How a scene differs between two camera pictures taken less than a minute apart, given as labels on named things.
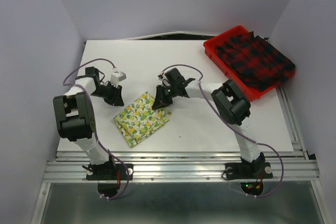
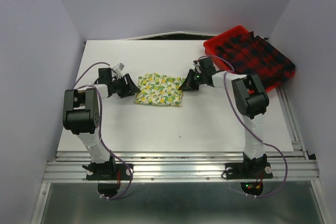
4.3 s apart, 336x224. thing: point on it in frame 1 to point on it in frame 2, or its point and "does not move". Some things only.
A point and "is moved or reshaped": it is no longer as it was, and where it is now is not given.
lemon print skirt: x=137 y=119 is moved or reshaped
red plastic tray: x=226 y=67 does not move
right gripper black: x=161 y=100 to x=188 y=83
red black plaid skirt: x=258 y=62 does not move
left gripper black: x=118 y=100 to x=129 y=89
